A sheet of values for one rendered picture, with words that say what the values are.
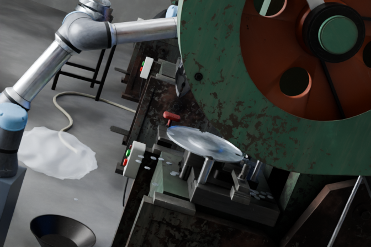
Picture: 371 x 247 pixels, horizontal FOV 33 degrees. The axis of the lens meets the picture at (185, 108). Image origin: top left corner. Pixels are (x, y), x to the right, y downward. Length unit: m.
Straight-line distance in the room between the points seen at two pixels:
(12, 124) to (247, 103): 0.89
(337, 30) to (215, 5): 0.32
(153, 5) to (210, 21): 7.11
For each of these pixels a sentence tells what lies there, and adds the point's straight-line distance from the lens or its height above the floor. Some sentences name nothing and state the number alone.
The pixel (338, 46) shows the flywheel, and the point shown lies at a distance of 1.70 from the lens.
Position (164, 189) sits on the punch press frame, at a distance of 2.13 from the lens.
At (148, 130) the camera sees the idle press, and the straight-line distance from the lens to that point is 3.85.
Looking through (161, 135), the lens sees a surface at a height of 0.78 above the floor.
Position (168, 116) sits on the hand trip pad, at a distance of 2.54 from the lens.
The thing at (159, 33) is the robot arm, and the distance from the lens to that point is 2.30.
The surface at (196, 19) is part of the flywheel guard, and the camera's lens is 1.69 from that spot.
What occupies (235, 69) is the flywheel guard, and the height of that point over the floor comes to 1.15.
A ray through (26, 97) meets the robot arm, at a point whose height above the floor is 0.70.
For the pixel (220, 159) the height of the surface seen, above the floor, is 0.78.
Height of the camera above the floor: 1.42
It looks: 14 degrees down
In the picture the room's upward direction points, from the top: 20 degrees clockwise
